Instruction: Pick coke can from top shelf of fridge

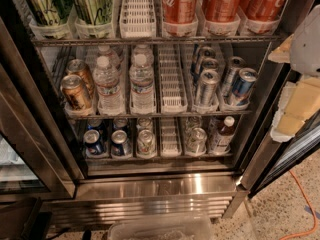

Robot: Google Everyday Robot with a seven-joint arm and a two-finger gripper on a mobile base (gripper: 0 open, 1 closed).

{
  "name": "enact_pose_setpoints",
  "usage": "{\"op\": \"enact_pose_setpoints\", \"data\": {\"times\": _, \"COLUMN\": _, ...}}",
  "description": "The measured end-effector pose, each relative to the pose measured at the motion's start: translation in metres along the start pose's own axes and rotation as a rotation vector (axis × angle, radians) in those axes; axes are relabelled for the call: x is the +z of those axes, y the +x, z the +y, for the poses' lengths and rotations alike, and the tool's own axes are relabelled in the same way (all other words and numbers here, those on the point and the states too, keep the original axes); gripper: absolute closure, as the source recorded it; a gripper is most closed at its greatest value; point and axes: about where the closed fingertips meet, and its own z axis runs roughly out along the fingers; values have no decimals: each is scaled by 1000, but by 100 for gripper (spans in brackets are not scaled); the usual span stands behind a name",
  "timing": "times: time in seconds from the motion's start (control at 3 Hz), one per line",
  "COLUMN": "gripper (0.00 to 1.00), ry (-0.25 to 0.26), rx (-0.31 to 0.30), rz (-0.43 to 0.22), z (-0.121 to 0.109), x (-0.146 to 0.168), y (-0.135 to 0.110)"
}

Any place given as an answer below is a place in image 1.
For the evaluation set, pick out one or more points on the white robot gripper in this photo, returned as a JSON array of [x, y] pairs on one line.
[[306, 47]]

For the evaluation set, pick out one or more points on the red coke can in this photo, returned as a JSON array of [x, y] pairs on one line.
[[222, 11], [264, 10], [179, 11]]

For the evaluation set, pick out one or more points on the blue silver can right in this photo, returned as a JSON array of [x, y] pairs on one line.
[[241, 88]]

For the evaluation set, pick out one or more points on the silver can front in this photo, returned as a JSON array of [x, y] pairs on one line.
[[206, 87]]

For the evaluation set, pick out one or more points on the fridge door right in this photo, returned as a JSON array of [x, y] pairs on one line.
[[266, 159]]

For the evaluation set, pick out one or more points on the silver can bottom right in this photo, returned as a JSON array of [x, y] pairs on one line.
[[196, 141]]

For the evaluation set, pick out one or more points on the empty white tray middle shelf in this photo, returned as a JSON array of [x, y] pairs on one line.
[[172, 89]]

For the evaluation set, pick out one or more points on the silver green can bottom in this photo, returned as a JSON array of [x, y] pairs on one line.
[[146, 143]]

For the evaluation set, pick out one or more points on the blue pepsi can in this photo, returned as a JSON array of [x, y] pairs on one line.
[[120, 144], [93, 142]]

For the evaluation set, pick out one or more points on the blue pepsi can far left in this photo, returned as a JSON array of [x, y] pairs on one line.
[[93, 142]]

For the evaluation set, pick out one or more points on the gold can rear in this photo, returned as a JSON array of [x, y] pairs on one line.
[[81, 68]]

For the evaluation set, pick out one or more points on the gold can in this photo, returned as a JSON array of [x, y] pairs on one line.
[[75, 92], [81, 68]]

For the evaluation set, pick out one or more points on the gold can front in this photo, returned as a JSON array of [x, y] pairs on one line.
[[75, 92]]

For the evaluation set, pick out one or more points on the steel fridge base panel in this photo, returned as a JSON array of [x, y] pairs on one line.
[[101, 203]]

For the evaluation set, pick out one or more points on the green can far left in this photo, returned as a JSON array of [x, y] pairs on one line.
[[50, 12]]

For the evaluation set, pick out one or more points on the white capped brown bottle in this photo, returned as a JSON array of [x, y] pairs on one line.
[[222, 136]]

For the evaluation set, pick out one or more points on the water bottle right front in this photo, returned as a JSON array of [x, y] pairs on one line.
[[142, 85]]

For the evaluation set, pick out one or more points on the water bottle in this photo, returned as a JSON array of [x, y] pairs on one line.
[[107, 81], [142, 85]]

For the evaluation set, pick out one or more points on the water bottle left front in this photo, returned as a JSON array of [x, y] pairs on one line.
[[107, 81]]

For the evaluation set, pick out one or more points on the clear plastic bin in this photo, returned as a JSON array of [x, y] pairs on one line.
[[163, 227]]

